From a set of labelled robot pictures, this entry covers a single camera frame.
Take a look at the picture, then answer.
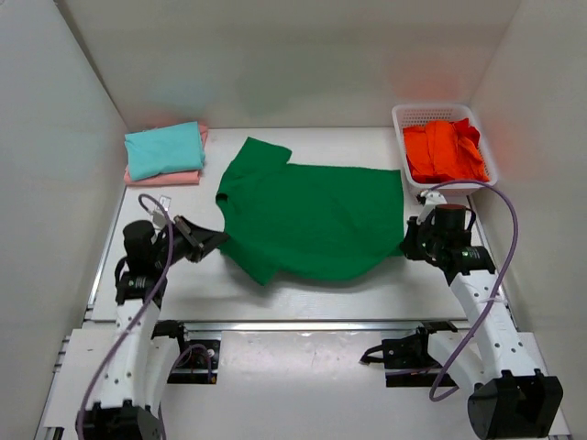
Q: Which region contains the white plastic basket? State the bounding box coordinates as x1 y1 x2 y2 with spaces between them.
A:
392 103 498 196

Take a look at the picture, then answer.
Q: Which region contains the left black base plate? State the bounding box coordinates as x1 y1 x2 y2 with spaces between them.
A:
167 339 221 385

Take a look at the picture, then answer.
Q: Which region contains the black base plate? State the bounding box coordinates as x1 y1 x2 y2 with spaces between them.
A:
382 337 441 388
167 339 221 385

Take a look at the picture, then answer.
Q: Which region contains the aluminium rail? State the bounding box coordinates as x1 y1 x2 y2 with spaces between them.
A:
86 319 517 334

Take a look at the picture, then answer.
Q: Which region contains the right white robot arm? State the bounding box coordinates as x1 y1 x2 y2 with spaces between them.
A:
360 187 563 439

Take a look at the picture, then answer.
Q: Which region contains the green t shirt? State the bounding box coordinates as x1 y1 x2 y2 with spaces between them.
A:
216 137 404 285

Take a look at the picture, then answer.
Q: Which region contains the folded teal t shirt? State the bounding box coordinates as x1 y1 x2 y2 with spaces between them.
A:
124 122 205 182

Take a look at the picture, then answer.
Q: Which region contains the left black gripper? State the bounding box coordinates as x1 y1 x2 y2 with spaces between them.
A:
156 211 232 264

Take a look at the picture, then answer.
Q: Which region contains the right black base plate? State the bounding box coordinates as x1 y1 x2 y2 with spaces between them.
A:
382 337 441 388

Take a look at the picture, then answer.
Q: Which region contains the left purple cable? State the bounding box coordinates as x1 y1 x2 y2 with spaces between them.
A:
75 192 216 440

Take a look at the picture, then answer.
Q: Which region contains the folded pink t shirt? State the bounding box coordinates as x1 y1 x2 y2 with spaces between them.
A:
124 122 208 186

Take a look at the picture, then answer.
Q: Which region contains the orange t shirt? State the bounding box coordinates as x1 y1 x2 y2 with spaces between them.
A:
403 118 490 184

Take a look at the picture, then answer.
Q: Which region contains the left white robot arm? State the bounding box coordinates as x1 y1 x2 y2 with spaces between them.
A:
75 193 229 439

